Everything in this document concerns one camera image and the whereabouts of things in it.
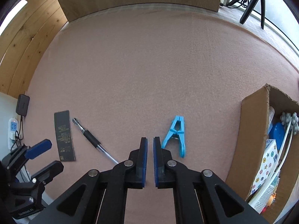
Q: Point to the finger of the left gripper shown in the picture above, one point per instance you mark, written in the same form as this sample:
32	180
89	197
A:
38	149
47	174

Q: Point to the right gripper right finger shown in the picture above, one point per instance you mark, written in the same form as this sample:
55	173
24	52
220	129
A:
199	197

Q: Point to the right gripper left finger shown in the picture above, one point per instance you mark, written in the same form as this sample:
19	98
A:
99	197

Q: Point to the black gel pen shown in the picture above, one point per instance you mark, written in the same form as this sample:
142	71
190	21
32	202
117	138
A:
93	140

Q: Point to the patterned tissue pack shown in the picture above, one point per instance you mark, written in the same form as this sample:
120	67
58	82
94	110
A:
268	161

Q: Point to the blue round container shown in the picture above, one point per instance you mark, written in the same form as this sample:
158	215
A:
276	133

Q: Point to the white roller massager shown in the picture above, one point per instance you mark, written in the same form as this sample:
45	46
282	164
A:
290	123

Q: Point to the white blue lotion bottle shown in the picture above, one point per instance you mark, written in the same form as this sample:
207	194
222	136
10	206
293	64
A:
261	202

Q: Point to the black card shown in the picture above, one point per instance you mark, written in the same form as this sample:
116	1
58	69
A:
63	136

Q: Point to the white power strip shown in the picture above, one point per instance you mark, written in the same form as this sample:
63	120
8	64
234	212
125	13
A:
12	128

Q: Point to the black power adapter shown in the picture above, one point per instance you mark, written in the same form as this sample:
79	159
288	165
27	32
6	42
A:
22	105

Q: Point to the cardboard box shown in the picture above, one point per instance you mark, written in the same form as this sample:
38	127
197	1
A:
249	165

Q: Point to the light blue plastic clip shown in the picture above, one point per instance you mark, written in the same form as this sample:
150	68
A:
176	131

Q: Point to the pine wood panel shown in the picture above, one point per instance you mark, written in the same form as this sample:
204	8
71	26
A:
25	40

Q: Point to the pink table cloth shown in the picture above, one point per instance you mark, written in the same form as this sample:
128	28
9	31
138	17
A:
126	73

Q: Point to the black tripod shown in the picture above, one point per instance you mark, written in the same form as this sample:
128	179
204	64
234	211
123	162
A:
249	6

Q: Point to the cartoon dragon keychain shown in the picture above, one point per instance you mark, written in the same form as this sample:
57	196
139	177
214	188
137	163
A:
269	202

